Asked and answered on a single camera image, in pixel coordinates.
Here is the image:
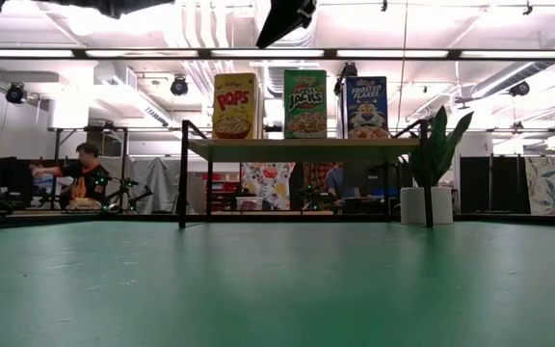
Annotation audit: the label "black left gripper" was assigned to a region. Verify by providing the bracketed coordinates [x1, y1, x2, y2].
[40, 0, 175, 19]

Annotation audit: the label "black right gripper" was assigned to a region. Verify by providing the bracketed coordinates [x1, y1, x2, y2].
[256, 0, 318, 49]

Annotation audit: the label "green Apple Jacks cereal box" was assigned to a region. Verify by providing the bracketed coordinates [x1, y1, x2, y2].
[283, 68, 329, 140]

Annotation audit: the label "yellow Pops cereal box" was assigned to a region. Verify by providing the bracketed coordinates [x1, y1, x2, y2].
[212, 72, 261, 140]

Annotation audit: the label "blue Frosted Flakes cereal box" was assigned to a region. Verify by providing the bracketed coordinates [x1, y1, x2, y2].
[339, 75, 389, 140]

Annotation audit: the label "wooden shelf black metal legs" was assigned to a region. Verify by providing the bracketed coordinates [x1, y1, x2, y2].
[177, 119, 436, 229]

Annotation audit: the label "orange patterned cloth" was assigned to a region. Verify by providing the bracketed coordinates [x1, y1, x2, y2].
[303, 162, 336, 194]

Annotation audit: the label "white floral cloth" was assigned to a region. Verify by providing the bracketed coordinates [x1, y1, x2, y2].
[240, 162, 297, 212]

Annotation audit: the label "person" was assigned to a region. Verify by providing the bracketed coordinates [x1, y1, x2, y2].
[29, 142, 111, 212]
[325, 163, 356, 201]

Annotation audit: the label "grey draped cloth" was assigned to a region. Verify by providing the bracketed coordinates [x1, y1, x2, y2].
[98, 154, 182, 215]

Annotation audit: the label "red storage bins rack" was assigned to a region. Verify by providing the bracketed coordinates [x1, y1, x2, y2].
[202, 172, 240, 212]

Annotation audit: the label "white plastic tub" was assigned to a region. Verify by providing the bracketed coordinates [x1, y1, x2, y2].
[236, 196, 264, 211]

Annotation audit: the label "black monitor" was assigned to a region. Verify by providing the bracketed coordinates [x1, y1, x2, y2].
[0, 156, 36, 194]

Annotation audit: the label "snake plant in white pot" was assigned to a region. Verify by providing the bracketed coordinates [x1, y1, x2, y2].
[399, 104, 475, 227]

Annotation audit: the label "black partition panel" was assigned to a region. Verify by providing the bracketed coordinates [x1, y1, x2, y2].
[459, 154, 532, 215]

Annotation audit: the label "green felt mat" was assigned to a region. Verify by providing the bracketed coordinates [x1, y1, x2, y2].
[0, 220, 555, 347]

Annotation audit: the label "pale leaf print cloth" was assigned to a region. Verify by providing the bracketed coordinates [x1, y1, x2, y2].
[524, 154, 555, 217]

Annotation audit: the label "black metal stand frame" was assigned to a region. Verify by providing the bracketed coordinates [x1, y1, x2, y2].
[48, 124, 130, 213]

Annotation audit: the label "black metal table frame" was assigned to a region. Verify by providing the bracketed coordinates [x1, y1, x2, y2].
[0, 211, 555, 231]

